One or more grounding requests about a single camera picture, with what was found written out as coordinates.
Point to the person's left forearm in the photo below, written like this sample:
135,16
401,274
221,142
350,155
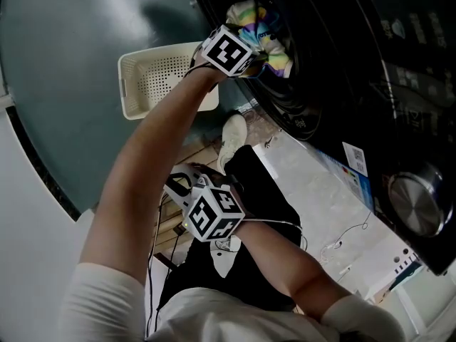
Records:
153,148

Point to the silver machine control knob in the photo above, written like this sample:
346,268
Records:
415,205

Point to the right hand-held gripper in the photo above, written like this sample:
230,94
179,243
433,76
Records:
213,216

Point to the person's right forearm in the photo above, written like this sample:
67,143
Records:
285,262

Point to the colourful tie-dye clothes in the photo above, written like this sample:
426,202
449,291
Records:
272,39

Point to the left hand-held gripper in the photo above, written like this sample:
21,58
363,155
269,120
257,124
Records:
225,51

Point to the white paper label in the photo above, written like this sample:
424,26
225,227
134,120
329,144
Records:
355,158

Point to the dark front-loading washing machine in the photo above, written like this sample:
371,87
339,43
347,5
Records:
356,55

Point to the person's black trousers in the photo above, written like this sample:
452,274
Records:
260,198

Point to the person's white shoe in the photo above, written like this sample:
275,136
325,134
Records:
231,141

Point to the person's white shirt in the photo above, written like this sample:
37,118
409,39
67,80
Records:
213,315

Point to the blue energy label sticker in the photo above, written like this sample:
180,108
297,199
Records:
358,185

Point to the white printed carton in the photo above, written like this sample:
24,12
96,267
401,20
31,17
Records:
388,283

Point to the cream perforated plastic basket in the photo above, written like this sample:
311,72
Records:
156,80

